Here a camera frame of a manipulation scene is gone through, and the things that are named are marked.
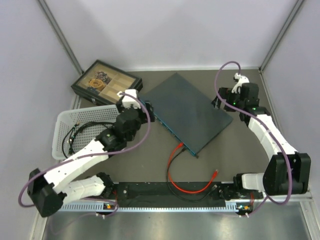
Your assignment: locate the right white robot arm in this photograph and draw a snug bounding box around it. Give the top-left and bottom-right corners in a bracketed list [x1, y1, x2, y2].
[212, 83, 311, 198]

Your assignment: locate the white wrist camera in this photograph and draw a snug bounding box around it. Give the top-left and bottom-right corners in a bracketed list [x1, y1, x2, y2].
[231, 73, 250, 94]
[117, 89, 141, 109]

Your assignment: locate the aluminium frame rail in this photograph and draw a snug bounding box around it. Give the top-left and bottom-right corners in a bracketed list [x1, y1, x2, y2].
[39, 181, 313, 203]

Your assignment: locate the red cable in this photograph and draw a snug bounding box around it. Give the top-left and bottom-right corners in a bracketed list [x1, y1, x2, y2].
[167, 142, 220, 195]

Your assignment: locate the black compartment jewelry box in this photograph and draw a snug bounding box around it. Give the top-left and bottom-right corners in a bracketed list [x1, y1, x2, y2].
[71, 59, 143, 106]

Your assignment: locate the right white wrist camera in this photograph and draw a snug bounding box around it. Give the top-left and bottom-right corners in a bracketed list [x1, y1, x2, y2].
[231, 73, 250, 94]

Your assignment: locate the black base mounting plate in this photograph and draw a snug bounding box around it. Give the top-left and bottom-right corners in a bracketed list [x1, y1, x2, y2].
[89, 181, 263, 208]

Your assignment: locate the black ethernet patch cable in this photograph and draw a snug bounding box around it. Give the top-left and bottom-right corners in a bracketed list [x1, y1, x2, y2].
[165, 147, 218, 203]

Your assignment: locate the white slotted cable duct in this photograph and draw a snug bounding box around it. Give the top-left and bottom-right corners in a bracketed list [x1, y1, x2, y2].
[59, 201, 239, 213]

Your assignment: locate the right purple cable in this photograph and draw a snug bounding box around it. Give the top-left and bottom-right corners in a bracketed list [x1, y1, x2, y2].
[215, 61, 294, 218]

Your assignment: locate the dark blue network switch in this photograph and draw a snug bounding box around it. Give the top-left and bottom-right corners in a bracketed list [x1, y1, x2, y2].
[139, 73, 233, 156]

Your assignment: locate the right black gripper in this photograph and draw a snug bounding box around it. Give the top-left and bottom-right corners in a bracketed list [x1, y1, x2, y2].
[211, 87, 245, 113]

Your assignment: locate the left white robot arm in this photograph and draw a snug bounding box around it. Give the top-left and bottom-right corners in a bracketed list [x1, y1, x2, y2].
[27, 101, 155, 218]

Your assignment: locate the white perforated plastic basket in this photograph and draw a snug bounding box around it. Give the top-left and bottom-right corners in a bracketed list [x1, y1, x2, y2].
[52, 105, 119, 161]

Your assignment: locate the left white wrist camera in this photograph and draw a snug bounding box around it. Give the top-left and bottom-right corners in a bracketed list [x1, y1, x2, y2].
[117, 89, 141, 109]

